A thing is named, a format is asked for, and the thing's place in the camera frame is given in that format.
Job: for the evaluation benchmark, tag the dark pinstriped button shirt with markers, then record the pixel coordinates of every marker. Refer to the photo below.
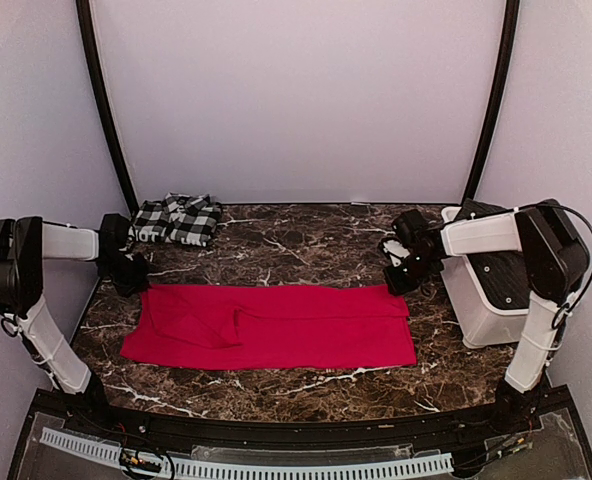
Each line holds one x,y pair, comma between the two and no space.
502,276

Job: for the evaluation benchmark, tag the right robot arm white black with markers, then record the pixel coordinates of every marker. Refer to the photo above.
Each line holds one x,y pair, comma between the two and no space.
523,376

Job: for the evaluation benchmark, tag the right black frame post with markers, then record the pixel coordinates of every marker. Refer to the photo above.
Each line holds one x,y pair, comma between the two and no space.
496,94

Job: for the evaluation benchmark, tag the black white checkered shirt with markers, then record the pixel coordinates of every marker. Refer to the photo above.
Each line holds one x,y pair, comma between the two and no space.
177,218

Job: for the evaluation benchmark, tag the left black frame post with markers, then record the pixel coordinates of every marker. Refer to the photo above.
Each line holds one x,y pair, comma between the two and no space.
102,101

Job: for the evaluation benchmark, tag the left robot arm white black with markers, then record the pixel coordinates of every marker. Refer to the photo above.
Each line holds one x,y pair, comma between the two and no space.
25,244

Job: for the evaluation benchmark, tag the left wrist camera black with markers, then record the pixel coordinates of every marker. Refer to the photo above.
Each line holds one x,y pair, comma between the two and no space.
115,233

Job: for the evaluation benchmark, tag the red garment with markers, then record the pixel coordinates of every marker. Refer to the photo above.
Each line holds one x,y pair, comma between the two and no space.
210,327

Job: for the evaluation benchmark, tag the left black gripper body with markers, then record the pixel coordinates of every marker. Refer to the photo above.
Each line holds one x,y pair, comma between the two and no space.
126,275

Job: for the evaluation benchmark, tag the black frame post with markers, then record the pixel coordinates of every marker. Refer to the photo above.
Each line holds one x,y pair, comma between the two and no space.
496,94
102,101

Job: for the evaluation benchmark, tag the white plastic laundry bin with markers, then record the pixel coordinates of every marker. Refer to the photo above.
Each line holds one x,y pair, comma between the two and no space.
555,261

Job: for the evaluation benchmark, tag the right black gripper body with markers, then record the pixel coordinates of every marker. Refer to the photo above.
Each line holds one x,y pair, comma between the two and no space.
411,277

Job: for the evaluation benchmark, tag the black front rail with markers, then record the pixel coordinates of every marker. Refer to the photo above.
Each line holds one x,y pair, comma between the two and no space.
448,431

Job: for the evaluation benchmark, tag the white slotted cable duct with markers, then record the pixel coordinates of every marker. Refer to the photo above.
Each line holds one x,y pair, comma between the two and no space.
231,463

